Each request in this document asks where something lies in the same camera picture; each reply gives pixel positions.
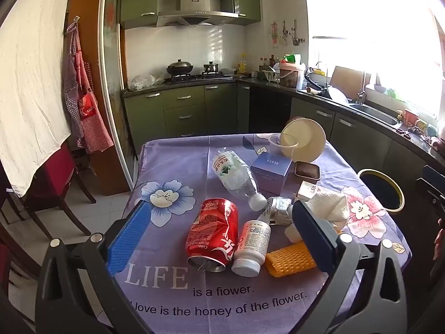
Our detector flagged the clear plastic water bottle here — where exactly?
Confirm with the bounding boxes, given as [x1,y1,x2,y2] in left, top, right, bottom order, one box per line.
[210,150,268,212]

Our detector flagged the clear plastic cup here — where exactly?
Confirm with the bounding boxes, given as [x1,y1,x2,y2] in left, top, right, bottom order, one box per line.
[268,133,300,157]

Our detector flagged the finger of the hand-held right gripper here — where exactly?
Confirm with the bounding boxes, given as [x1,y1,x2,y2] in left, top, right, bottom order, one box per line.
[422,165,445,186]
[415,177,445,221]

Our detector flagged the glass sliding door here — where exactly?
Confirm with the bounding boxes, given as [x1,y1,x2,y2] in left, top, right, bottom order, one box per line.
[99,0,140,190]

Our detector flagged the red wooden chair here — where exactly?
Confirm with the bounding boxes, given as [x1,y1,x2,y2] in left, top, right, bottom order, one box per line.
[24,143,96,235]

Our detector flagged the white plate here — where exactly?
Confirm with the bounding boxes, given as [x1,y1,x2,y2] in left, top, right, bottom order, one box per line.
[328,87,349,105]

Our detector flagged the white hanging cloth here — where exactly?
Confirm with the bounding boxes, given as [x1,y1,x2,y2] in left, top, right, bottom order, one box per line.
[0,0,77,197]

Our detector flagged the small brown container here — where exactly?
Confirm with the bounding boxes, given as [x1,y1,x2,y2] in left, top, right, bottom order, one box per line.
[294,162,321,181]

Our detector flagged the black wok with lid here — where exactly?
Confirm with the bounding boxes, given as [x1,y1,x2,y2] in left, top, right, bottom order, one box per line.
[166,59,194,76]

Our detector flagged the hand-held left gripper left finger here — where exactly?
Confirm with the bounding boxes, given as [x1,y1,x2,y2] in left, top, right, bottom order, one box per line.
[35,200,154,334]

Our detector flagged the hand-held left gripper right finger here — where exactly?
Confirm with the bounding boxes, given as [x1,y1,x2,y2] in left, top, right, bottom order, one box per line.
[292,200,409,334]

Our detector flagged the green base cabinets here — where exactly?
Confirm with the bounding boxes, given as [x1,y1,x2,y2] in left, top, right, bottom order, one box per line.
[123,83,251,150]

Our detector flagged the silver packet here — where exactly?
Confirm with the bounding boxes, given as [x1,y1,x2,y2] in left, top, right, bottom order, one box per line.
[257,197,296,226]

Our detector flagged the red soda can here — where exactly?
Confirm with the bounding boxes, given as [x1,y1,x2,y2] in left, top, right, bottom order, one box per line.
[185,198,240,273]

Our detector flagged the white tissue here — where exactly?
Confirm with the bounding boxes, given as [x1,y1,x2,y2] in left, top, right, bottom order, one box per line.
[306,186,350,232]

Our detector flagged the gas stove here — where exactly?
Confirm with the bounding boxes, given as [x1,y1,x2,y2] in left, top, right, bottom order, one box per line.
[165,72,233,84]

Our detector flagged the small white carton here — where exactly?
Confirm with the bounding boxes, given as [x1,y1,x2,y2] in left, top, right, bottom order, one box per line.
[295,181,327,204]

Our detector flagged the purple floral tablecloth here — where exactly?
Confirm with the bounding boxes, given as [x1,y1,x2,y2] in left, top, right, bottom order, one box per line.
[115,134,412,334]

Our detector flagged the beige paper bowl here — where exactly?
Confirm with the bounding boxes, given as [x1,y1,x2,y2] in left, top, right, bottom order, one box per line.
[280,117,327,163]

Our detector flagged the white pill bottle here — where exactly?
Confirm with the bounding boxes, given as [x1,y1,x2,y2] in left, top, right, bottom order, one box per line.
[231,220,272,278]

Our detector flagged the steel range hood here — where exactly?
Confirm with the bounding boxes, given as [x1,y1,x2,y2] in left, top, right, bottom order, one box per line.
[156,0,240,28]

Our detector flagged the orange foam fruit net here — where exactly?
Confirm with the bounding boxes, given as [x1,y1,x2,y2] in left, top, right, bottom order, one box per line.
[265,243,318,278]

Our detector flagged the yellow-rimmed trash bin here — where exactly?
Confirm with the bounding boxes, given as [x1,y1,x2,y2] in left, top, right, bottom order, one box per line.
[357,169,406,213]

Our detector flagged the red checked apron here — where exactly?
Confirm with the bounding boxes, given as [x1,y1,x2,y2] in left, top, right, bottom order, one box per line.
[63,21,115,154]

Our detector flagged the steel faucet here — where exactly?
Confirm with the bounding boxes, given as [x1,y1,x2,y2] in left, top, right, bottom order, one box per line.
[356,71,369,105]

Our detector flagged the clear plastic bag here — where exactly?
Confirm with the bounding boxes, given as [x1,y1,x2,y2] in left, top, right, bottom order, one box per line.
[128,75,164,91]

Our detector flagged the steel sink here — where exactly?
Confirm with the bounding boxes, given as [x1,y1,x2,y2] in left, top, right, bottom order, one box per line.
[349,102,399,126]

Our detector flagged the wooden cutting board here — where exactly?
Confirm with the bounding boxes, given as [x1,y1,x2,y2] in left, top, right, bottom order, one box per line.
[328,66,364,93]

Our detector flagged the person's right hand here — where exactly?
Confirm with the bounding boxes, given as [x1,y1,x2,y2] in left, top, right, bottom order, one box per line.
[434,217,445,261]

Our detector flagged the purple cardboard box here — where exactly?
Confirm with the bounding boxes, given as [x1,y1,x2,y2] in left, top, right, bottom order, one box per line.
[250,153,293,196]

